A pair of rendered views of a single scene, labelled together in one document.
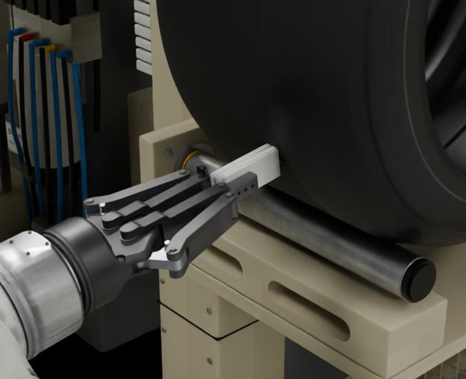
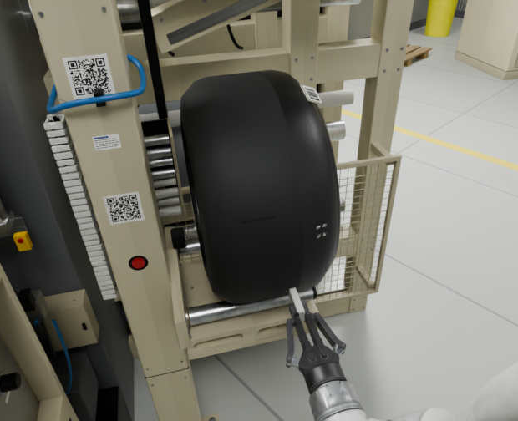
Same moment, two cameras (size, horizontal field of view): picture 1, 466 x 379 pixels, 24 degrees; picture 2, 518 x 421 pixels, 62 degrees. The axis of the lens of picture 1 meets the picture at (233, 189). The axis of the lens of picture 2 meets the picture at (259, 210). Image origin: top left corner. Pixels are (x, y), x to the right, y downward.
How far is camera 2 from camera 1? 0.92 m
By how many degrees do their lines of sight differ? 52
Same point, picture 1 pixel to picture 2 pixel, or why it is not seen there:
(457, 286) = not seen: hidden behind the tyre
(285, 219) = (255, 306)
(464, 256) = not seen: hidden behind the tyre
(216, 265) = (225, 342)
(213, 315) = (184, 362)
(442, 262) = not seen: hidden behind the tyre
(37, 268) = (350, 392)
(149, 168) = (185, 332)
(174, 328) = (159, 381)
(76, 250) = (340, 375)
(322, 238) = (275, 302)
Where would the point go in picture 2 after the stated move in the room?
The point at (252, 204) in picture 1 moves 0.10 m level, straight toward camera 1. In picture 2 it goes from (236, 311) to (270, 325)
